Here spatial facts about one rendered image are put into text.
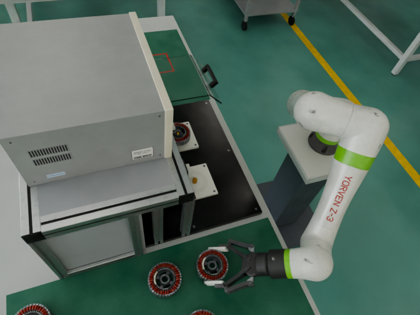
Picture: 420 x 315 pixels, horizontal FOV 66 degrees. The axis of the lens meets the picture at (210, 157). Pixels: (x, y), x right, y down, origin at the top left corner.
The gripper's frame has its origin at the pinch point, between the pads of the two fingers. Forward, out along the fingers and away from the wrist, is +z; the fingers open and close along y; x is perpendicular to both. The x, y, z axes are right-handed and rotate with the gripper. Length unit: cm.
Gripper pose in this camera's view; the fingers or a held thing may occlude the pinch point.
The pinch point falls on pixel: (212, 265)
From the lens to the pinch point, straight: 119.9
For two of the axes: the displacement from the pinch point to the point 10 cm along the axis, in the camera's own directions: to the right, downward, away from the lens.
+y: 1.1, -8.0, 5.9
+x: -3.9, -5.8, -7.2
